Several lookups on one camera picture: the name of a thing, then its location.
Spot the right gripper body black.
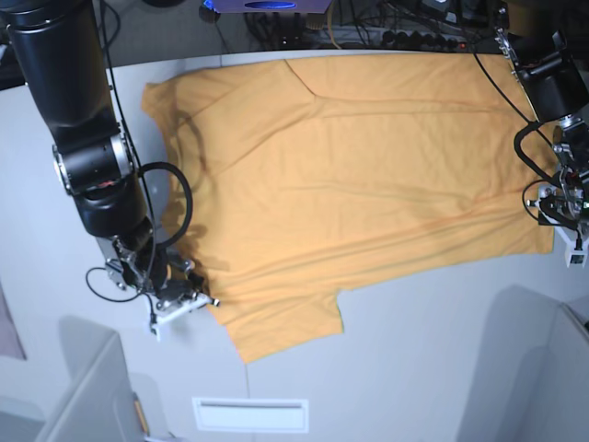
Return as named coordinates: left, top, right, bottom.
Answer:
left=104, top=234, right=196, bottom=308

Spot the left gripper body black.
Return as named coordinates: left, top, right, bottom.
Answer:
left=523, top=117, right=588, bottom=230

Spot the orange T-shirt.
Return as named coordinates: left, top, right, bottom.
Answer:
left=141, top=53, right=553, bottom=363

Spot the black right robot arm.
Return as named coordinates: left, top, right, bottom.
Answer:
left=1, top=1, right=218, bottom=310

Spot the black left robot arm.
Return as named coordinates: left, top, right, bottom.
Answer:
left=487, top=1, right=588, bottom=234

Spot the white label plate on table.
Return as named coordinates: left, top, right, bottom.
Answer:
left=192, top=398, right=309, bottom=434

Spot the grey bin lower left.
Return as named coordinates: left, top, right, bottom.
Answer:
left=1, top=316, right=175, bottom=441

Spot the grey bin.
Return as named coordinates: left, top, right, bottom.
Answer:
left=1, top=316, right=175, bottom=441
left=498, top=297, right=588, bottom=441

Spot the pink cloth at left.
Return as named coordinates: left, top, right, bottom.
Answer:
left=0, top=289, right=27, bottom=360

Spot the grey bin lower right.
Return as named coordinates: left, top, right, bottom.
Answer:
left=498, top=297, right=588, bottom=441

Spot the black power strip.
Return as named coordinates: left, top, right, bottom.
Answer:
left=380, top=30, right=468, bottom=52

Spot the purple box with blue oval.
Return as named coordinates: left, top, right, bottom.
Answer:
left=213, top=0, right=331, bottom=14

